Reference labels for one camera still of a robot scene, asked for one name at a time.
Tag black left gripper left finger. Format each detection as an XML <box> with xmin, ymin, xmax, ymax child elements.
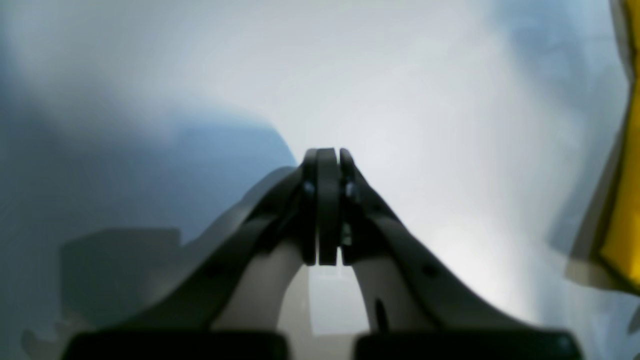
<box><xmin>62</xmin><ymin>148</ymin><xmax>338</xmax><ymax>360</ymax></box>

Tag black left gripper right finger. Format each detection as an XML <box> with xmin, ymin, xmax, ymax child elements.
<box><xmin>339</xmin><ymin>148</ymin><xmax>583</xmax><ymax>360</ymax></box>

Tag orange yellow t-shirt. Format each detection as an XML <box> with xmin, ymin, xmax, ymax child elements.
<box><xmin>565</xmin><ymin>0</ymin><xmax>640</xmax><ymax>294</ymax></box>

